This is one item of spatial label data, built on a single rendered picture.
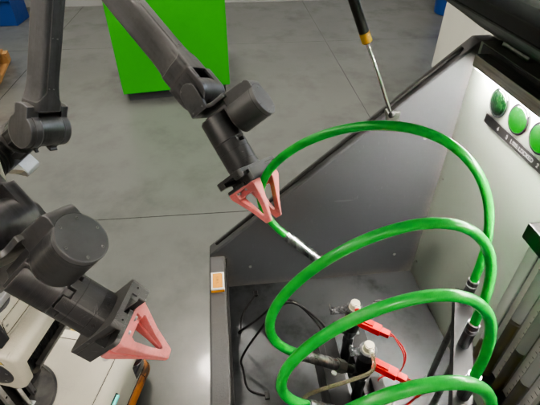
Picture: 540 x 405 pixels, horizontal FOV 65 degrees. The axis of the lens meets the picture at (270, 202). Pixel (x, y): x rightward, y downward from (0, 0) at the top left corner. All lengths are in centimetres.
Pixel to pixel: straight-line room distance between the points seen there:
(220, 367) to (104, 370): 91
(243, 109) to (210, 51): 326
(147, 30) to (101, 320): 51
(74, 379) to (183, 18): 291
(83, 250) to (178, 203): 231
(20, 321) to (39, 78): 60
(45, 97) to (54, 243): 62
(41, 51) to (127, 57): 294
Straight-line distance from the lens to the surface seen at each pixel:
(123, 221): 272
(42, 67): 103
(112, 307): 54
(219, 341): 91
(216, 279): 99
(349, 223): 105
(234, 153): 72
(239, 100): 71
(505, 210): 85
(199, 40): 392
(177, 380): 198
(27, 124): 104
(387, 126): 62
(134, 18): 85
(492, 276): 65
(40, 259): 48
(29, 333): 125
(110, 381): 172
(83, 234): 47
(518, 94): 77
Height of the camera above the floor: 171
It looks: 39 degrees down
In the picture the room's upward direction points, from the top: straight up
